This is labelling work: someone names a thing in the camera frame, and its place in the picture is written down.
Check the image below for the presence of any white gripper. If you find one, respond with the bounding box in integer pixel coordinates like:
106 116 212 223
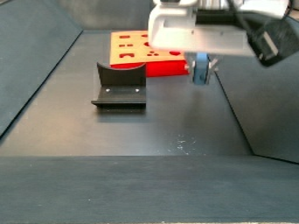
149 0 290 82

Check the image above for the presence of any blue arch bar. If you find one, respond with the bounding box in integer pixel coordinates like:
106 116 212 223
193 52 210 85

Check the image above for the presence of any black curved fixture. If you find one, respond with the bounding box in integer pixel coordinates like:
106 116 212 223
91 64 146 108

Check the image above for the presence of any red shape-sorter block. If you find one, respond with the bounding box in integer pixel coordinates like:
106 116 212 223
110 31 189 77

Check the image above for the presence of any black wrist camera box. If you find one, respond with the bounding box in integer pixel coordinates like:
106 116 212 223
236 11 299 67

